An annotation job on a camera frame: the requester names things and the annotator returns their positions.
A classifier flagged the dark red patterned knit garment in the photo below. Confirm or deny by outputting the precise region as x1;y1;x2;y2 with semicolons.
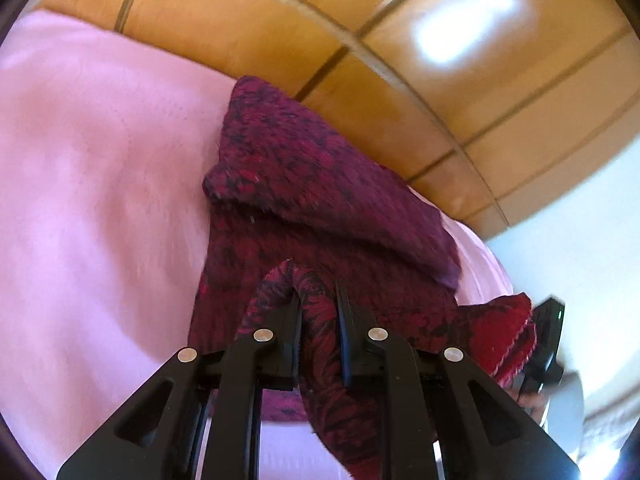
187;75;539;480

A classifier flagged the glossy wooden panelled wardrobe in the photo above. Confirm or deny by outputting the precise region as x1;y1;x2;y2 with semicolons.
30;0;640;241

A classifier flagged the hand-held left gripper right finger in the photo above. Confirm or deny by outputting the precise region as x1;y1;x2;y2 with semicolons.
335;280;582;480

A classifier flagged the pink blanket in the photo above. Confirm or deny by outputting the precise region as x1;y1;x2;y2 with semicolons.
0;10;516;480

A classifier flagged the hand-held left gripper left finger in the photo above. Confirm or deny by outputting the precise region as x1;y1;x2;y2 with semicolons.
56;291;304;480

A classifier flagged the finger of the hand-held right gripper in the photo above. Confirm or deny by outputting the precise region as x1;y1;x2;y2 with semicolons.
530;297;567;363

